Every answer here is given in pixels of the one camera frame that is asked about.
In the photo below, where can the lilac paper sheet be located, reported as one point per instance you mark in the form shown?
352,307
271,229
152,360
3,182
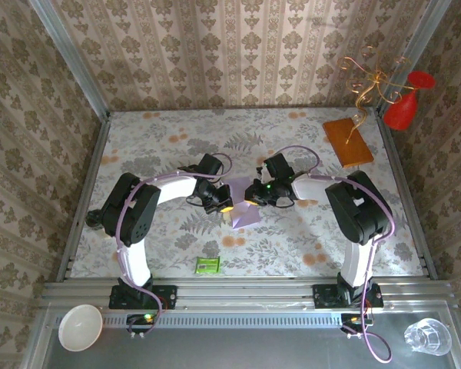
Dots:
246,217

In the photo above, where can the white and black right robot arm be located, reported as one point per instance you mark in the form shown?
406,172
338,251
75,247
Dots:
355,265

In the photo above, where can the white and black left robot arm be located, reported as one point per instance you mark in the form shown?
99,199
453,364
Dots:
138,261

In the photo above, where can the green snack packet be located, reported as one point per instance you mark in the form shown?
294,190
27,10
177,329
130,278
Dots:
207,265

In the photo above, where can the floral patterned table cloth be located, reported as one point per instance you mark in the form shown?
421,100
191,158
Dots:
253,127

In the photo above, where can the orange-brown wooden board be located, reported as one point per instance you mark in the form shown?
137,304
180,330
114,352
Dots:
347,142

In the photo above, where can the red wine glass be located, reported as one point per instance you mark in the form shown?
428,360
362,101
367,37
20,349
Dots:
401,111

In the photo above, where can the white bowl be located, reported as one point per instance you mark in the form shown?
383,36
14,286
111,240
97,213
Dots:
80,326

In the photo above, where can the clear glass tumbler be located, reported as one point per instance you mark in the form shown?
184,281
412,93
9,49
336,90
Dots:
426,338

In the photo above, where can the aluminium mounting rail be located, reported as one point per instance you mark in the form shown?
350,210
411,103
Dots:
246,296

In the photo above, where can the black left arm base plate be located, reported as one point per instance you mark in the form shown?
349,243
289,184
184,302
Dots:
165,296

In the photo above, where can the aluminium side rail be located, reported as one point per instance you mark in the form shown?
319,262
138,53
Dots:
91,169
394,153

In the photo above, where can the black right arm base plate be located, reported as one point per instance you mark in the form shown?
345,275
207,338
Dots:
372,296

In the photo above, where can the aluminium frame post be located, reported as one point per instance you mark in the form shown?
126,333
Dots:
71,57
419,42

